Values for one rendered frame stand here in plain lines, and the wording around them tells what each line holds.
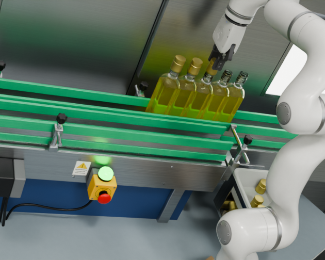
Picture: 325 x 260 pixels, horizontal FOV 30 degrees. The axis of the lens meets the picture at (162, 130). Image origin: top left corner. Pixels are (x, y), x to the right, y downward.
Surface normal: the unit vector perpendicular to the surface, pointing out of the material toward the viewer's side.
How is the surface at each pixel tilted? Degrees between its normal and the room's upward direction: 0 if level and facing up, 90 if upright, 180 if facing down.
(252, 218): 10
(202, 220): 0
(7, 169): 0
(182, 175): 90
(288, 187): 88
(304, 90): 43
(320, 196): 90
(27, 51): 90
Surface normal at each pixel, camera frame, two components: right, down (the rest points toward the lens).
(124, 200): 0.22, 0.68
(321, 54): -0.56, -0.05
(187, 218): 0.34, -0.73
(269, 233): 0.48, 0.01
